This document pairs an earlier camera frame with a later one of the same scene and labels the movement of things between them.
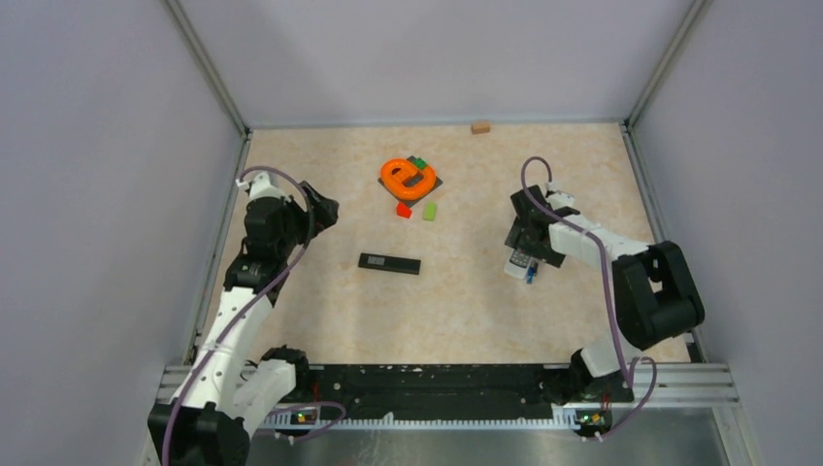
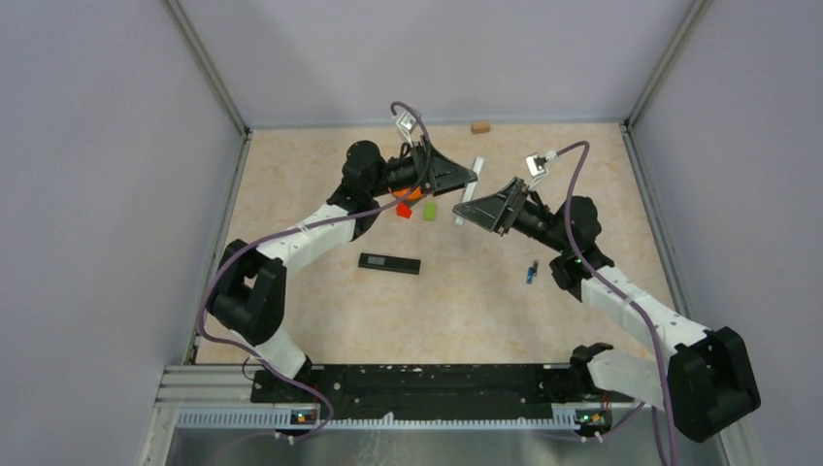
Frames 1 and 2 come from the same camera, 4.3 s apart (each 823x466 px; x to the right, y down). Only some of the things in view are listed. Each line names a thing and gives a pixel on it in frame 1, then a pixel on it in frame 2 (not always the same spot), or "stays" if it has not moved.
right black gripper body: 539,251 to 513,199
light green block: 429,212 stays
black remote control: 396,264 stays
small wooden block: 480,128 stays
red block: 403,211 stays
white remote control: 517,264 to 468,190
